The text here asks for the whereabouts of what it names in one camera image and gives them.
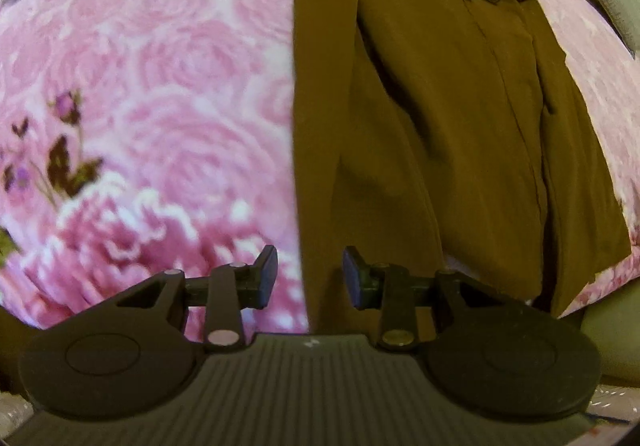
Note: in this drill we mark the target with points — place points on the brown coat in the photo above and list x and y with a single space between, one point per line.
450 125

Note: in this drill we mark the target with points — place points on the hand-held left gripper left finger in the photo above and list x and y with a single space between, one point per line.
269 276

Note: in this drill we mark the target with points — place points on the pink floral blanket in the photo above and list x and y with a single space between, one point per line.
150 125

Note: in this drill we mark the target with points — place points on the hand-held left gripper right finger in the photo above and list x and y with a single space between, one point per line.
351 277

